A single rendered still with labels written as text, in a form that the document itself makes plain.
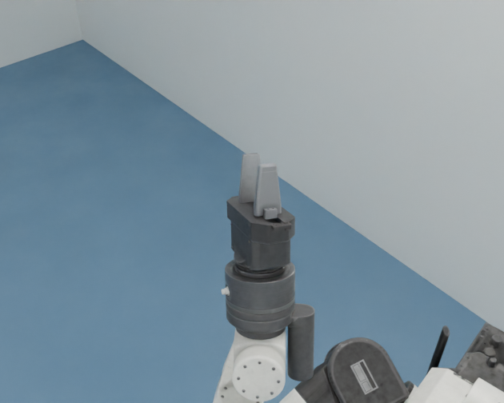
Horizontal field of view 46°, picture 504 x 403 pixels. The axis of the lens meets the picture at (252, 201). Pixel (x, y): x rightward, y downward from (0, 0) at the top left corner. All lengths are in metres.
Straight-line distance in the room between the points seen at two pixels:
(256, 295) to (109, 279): 2.12
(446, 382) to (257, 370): 0.33
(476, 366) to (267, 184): 0.47
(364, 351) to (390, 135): 1.72
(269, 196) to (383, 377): 0.37
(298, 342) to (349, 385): 0.17
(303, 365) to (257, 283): 0.14
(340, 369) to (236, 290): 0.26
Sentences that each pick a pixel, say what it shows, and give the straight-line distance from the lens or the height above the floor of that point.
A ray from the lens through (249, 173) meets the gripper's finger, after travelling 0.74.
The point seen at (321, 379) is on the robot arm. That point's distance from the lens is 0.95.
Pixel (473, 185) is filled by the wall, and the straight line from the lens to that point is 2.42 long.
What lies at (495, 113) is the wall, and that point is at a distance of 2.24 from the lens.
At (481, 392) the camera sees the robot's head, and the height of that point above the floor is 1.40.
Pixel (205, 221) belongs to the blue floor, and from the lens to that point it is 3.01.
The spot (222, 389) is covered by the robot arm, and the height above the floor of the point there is 1.33.
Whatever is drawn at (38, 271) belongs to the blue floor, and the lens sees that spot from 2.94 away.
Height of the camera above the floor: 2.07
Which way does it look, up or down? 42 degrees down
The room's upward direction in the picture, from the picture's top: straight up
